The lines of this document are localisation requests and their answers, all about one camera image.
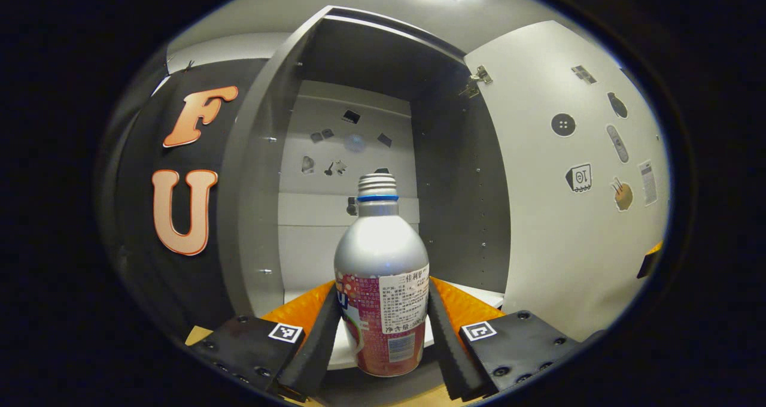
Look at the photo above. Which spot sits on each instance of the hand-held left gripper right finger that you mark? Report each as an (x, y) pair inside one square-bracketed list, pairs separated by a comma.
[(455, 359)]

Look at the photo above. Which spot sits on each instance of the grey cabinet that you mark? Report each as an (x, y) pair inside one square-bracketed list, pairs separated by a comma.
[(455, 185)]

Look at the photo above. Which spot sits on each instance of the white cabinet door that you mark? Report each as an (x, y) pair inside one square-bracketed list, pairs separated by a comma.
[(538, 263)]

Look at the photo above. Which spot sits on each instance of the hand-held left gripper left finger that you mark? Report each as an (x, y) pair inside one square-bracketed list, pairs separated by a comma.
[(314, 353)]

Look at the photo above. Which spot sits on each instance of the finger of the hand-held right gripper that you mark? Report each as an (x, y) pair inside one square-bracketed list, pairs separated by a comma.
[(651, 260)]

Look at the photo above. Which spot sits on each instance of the metal door hinge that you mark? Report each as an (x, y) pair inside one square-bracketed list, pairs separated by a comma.
[(480, 75)]

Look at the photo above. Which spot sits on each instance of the silver bottle with red label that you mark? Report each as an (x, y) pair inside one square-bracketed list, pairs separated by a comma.
[(380, 251)]

